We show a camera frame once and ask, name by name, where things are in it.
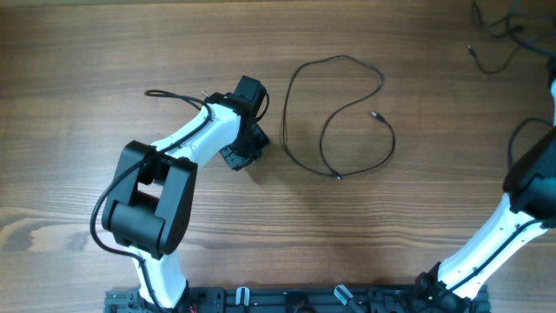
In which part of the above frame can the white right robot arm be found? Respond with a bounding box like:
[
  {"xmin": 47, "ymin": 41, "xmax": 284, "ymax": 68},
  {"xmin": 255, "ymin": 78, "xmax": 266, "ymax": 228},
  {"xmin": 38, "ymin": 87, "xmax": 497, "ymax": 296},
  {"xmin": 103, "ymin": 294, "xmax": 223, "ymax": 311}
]
[{"xmin": 406, "ymin": 117, "xmax": 555, "ymax": 312}]

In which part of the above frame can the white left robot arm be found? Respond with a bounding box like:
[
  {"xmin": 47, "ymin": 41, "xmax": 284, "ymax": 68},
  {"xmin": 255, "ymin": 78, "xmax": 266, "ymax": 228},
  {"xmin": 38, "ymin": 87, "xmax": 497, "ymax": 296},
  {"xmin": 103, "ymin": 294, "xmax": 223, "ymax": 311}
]
[{"xmin": 89, "ymin": 77, "xmax": 269, "ymax": 312}]

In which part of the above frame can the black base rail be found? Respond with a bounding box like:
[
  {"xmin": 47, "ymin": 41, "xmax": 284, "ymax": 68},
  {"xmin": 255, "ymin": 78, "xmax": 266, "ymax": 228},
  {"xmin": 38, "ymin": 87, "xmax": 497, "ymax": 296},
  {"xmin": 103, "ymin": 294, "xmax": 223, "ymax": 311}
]
[{"xmin": 103, "ymin": 284, "xmax": 492, "ymax": 313}]

